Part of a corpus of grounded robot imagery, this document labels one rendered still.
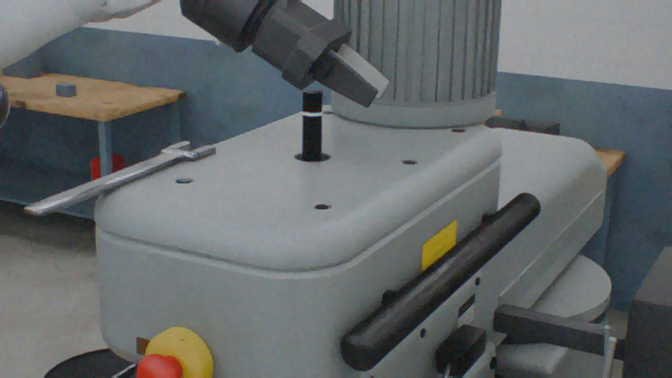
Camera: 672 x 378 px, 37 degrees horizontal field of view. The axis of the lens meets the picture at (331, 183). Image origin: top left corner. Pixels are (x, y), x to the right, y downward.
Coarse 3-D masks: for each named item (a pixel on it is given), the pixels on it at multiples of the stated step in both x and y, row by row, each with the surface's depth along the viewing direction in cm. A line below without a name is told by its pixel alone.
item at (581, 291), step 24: (576, 264) 165; (552, 288) 155; (576, 288) 155; (600, 288) 155; (552, 312) 146; (576, 312) 147; (600, 312) 151; (504, 360) 140; (528, 360) 139; (552, 360) 140; (576, 360) 149; (600, 360) 156
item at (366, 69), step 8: (344, 48) 100; (352, 48) 100; (344, 56) 100; (352, 56) 100; (360, 56) 100; (352, 64) 100; (360, 64) 100; (368, 64) 100; (360, 72) 100; (368, 72) 100; (376, 72) 100; (376, 80) 100; (384, 80) 100; (384, 88) 100; (376, 96) 100
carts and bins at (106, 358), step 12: (72, 360) 332; (84, 360) 335; (96, 360) 337; (108, 360) 339; (120, 360) 340; (48, 372) 323; (60, 372) 328; (72, 372) 332; (84, 372) 336; (96, 372) 338; (108, 372) 340
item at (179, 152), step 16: (176, 144) 103; (160, 160) 97; (176, 160) 98; (192, 160) 99; (112, 176) 91; (128, 176) 92; (64, 192) 86; (80, 192) 87; (96, 192) 88; (32, 208) 82; (48, 208) 83
